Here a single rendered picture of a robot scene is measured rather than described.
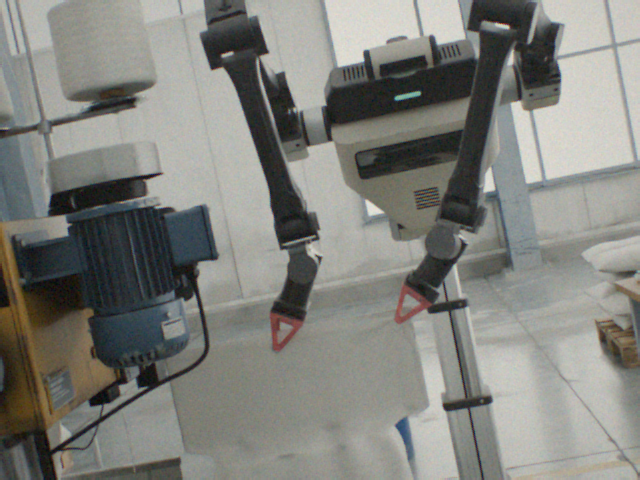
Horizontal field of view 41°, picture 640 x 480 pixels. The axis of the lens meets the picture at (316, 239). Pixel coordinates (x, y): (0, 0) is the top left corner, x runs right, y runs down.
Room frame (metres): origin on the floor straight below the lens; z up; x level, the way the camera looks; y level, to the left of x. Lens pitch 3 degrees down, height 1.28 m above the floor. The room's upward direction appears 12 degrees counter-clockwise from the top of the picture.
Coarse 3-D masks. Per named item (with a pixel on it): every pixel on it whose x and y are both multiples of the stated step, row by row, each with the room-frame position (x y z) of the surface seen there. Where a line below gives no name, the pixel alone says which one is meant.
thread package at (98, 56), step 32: (64, 0) 1.42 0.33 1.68; (96, 0) 1.41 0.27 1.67; (128, 0) 1.45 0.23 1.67; (64, 32) 1.42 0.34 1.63; (96, 32) 1.41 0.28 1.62; (128, 32) 1.43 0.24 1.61; (64, 64) 1.43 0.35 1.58; (96, 64) 1.41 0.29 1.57; (128, 64) 1.42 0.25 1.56; (64, 96) 1.46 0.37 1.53; (96, 96) 1.51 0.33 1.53
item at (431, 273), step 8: (424, 256) 1.62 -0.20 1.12; (424, 264) 1.61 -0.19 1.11; (432, 264) 1.60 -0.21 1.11; (440, 264) 1.59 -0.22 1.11; (448, 264) 1.60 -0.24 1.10; (416, 272) 1.61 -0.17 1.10; (424, 272) 1.60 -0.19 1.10; (432, 272) 1.60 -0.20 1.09; (440, 272) 1.60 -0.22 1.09; (448, 272) 1.61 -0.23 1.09; (416, 280) 1.58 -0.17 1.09; (424, 280) 1.60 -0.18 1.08; (432, 280) 1.60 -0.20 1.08; (440, 280) 1.60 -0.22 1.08; (424, 288) 1.62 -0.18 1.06; (432, 288) 1.58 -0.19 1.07; (432, 296) 1.58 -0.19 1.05
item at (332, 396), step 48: (336, 336) 1.63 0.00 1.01; (384, 336) 1.64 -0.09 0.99; (192, 384) 1.67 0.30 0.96; (240, 384) 1.65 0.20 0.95; (288, 384) 1.64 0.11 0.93; (336, 384) 1.63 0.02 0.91; (384, 384) 1.64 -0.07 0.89; (192, 432) 1.67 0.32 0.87; (240, 432) 1.66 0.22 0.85; (288, 432) 1.64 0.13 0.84; (336, 432) 1.63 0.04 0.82; (384, 432) 1.60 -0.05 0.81
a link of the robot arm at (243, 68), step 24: (264, 48) 1.50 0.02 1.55; (240, 72) 1.50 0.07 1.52; (240, 96) 1.52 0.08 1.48; (264, 96) 1.53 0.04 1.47; (264, 120) 1.54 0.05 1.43; (264, 144) 1.55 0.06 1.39; (264, 168) 1.57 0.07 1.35; (288, 168) 1.59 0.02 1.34; (288, 192) 1.59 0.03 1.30; (288, 216) 1.62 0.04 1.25; (288, 240) 1.63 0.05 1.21
